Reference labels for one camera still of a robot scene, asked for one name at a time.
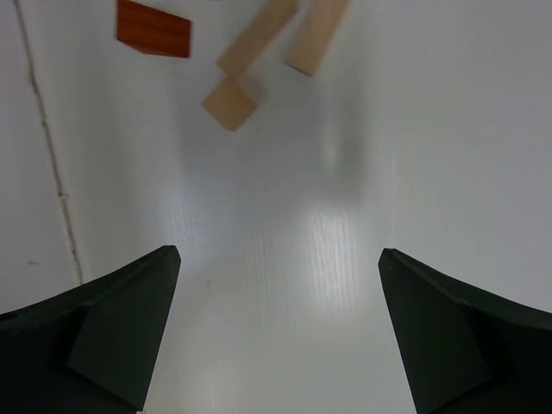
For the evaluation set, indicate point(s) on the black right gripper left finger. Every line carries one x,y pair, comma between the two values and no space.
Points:
93,348

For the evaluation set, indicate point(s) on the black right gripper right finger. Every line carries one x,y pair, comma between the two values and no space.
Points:
465,350

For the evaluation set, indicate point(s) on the light long wood block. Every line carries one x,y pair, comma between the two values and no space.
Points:
315,35
252,41

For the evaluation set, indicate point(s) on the light wood cube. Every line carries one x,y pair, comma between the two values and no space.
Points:
229,104

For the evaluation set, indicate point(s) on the dark brown wood cube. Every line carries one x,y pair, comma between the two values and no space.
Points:
152,31

